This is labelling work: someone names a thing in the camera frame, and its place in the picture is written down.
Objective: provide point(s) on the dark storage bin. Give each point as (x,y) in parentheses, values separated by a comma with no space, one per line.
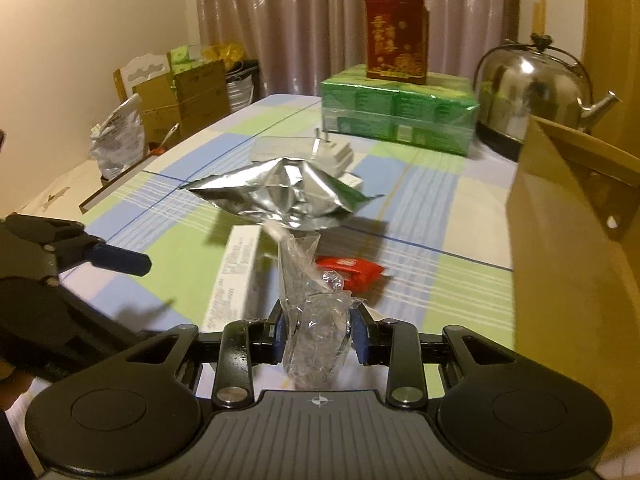
(242,85)

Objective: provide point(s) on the green tissue multipack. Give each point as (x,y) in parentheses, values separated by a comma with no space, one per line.
(400,110)

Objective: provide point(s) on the wooden plank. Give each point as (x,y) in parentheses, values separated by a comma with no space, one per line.
(538,20)

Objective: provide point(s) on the pinkish grey curtain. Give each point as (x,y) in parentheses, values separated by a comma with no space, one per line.
(300,25)

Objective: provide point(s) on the clear plastic wrapper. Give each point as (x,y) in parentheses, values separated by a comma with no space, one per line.
(312,320)

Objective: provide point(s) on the white printed plastic bag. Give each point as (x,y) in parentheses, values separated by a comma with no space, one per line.
(117,140)

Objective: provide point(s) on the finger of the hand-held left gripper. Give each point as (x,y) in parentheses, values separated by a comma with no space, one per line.
(122,260)

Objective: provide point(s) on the long white carton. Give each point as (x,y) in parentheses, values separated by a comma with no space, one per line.
(235,280)

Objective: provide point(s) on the light green package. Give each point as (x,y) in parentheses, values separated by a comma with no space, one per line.
(185,56)

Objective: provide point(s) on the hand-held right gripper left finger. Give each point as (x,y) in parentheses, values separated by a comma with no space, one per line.
(278,336)

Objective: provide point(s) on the white power adapter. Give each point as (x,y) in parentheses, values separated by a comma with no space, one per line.
(305,152)

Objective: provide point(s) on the red gold printed box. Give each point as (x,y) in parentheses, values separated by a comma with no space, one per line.
(395,35)

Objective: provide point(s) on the stainless steel kettle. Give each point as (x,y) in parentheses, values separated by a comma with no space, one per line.
(530,90)

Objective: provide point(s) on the yellow plastic bag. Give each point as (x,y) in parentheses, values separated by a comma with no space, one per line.
(222,52)

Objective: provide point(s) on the red snack packet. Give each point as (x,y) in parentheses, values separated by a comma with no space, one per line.
(352,271)

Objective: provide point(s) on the silver foil bag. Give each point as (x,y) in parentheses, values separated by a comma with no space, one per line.
(280,195)

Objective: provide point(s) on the brown cardboard box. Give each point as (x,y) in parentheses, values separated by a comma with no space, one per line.
(190,95)
(560,240)

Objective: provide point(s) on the plaid tablecloth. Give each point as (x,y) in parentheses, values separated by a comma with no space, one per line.
(150,195)

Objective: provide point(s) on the open brown cardboard box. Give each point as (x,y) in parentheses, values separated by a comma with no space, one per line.
(190,95)

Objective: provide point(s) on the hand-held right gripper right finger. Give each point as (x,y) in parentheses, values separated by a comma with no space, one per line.
(358,340)

